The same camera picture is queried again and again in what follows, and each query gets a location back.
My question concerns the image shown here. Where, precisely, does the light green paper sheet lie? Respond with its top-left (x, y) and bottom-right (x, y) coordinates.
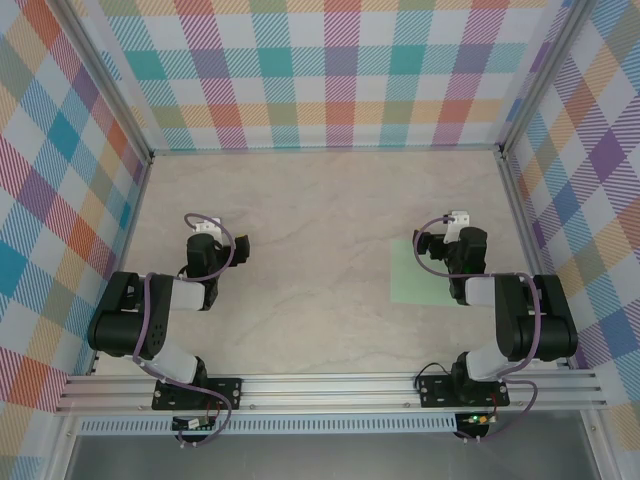
top-left (389, 239), bottom-right (464, 305)

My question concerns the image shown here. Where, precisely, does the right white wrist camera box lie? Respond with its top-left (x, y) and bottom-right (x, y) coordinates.
top-left (446, 209), bottom-right (472, 239)

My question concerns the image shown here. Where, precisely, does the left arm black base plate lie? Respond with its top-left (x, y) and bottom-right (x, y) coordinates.
top-left (152, 377), bottom-right (244, 412)

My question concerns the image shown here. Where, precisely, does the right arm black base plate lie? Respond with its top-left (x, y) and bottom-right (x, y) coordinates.
top-left (417, 374), bottom-right (510, 409)

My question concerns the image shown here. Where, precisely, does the thin aluminium cross rail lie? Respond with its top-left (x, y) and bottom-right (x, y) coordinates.
top-left (149, 143), bottom-right (504, 155)

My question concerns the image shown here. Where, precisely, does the aluminium frame leg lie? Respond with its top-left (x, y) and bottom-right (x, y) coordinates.
top-left (44, 413), bottom-right (81, 480)
top-left (582, 407), bottom-right (615, 480)

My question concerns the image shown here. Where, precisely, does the grey metal sheet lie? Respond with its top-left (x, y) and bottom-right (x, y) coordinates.
top-left (64, 430), bottom-right (599, 480)

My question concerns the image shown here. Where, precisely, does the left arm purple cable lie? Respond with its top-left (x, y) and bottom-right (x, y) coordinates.
top-left (130, 212), bottom-right (237, 447)

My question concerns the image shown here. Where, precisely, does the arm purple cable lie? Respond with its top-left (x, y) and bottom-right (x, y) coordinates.
top-left (412, 214), bottom-right (544, 444)
top-left (130, 212), bottom-right (237, 447)

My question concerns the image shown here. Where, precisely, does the long aluminium mounting rail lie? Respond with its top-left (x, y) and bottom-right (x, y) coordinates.
top-left (54, 369), bottom-right (609, 415)

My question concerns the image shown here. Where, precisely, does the aluminium side rail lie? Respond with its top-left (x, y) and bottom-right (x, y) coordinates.
top-left (88, 154), bottom-right (154, 376)
top-left (497, 149), bottom-right (572, 370)

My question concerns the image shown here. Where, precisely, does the aluminium frame post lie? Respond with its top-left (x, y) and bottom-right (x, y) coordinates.
top-left (498, 0), bottom-right (592, 159)
top-left (49, 0), bottom-right (155, 162)

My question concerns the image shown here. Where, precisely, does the perforated grey cable tray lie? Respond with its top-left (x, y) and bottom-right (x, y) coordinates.
top-left (78, 412), bottom-right (459, 435)

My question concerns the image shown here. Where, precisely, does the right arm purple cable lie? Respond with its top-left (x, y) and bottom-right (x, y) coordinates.
top-left (412, 214), bottom-right (544, 444)

